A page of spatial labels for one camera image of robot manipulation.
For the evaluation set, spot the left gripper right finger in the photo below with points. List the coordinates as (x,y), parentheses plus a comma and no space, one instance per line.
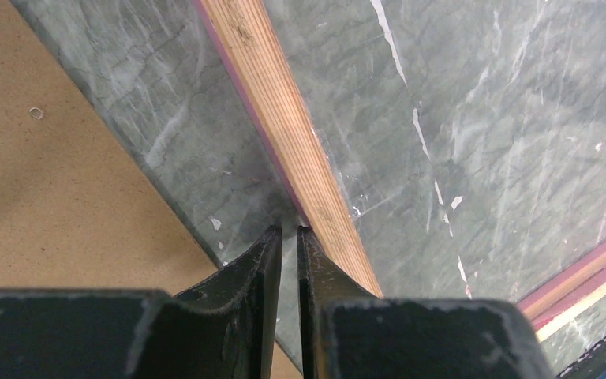
(346,332)

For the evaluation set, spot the clear acrylic glass sheet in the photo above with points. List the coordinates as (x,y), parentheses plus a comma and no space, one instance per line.
(468,138)

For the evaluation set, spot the pink wooden picture frame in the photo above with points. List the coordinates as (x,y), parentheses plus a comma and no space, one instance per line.
(245,39)

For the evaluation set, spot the brown backing board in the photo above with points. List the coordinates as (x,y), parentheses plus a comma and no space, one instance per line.
(126,156)

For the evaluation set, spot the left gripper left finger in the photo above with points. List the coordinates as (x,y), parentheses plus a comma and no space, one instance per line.
(223,327)

